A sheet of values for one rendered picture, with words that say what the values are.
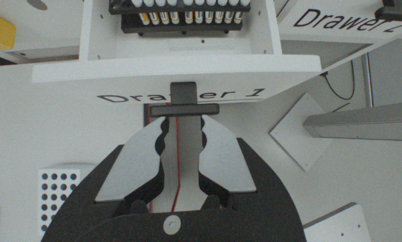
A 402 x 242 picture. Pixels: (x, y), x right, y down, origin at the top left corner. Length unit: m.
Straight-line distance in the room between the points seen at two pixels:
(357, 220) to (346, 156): 1.23
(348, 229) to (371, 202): 1.53
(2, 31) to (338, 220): 0.76
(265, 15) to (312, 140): 1.25
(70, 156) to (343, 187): 1.81
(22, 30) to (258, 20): 0.41
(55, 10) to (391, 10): 0.49
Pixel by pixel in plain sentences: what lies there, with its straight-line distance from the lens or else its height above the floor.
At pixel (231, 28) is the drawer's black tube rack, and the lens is 0.24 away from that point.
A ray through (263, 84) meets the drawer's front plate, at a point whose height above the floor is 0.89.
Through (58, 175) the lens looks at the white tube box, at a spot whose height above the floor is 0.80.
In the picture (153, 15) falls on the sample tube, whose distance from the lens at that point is 0.22.
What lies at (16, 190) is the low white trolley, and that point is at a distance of 0.50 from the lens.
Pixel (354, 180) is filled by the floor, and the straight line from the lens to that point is 1.83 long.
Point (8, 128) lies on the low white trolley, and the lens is 0.51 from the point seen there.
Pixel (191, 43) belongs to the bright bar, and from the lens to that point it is 0.24.
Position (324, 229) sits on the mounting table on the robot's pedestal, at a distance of 0.47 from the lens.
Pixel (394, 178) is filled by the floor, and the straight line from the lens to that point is 2.21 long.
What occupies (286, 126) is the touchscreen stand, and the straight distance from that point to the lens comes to 1.26.
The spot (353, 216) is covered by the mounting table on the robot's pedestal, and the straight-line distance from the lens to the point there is 0.52.
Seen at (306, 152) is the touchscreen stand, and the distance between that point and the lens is 1.37.
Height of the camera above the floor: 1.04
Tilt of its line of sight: 85 degrees down
